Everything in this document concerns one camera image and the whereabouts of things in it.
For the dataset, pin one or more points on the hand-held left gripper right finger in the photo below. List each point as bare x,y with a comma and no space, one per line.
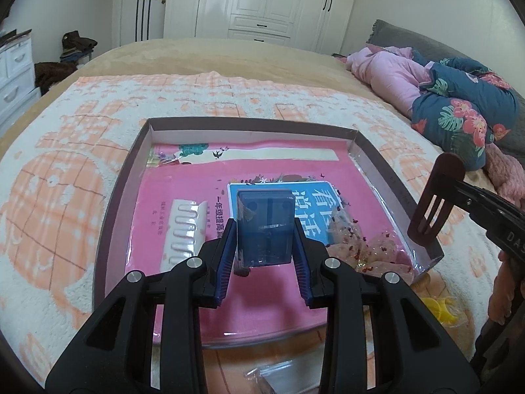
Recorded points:
302,266

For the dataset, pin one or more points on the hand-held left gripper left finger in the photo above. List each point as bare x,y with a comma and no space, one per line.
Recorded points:
224,262

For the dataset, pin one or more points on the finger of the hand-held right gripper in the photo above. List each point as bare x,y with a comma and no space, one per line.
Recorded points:
480,201

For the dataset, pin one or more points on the dark red snap hair clip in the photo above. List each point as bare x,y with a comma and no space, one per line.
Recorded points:
449,167

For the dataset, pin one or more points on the translucent dark blue box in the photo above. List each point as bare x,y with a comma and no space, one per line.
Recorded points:
264,230

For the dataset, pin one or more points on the yellow hair clip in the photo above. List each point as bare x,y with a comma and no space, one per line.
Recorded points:
434,310

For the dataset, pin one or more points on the brown cardboard box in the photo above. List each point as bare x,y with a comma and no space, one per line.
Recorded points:
117,211

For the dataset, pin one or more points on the pink fuzzy cloth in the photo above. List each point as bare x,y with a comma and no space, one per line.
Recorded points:
506,170

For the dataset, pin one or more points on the clear bag of pink accessories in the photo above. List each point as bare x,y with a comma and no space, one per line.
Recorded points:
369,250

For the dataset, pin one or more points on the blue floral quilt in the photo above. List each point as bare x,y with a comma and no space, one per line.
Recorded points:
471,98

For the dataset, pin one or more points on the clear plastic bag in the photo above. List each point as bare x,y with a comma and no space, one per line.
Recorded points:
283,377

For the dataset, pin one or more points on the pink quilt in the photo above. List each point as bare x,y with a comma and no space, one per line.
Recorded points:
389,78

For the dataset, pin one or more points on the orange white plush blanket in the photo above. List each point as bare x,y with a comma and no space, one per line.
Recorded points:
82,152

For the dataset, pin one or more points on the beige bed cover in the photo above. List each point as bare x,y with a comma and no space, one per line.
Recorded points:
205,55

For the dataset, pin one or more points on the dark brown cloth pile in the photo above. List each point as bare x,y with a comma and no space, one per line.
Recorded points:
53,74

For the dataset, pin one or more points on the white wardrobe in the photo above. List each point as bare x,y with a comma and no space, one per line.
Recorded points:
262,4

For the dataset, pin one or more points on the dark clothes on stool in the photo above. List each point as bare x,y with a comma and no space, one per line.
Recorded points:
78,43

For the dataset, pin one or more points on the white door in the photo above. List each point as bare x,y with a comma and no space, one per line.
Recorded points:
123,16

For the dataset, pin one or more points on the white drawer cabinet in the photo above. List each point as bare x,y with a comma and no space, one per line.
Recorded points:
16,74

